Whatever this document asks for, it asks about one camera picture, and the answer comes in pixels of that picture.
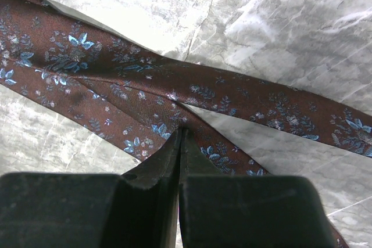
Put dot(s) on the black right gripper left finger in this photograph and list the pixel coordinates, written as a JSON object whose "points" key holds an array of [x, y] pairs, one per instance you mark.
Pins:
{"points": [[135, 209]]}

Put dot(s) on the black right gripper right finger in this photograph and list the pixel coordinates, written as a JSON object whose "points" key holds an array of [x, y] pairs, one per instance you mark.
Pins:
{"points": [[220, 210]]}

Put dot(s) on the brown floral necktie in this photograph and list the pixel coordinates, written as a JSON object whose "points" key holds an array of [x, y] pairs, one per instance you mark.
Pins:
{"points": [[135, 99]]}

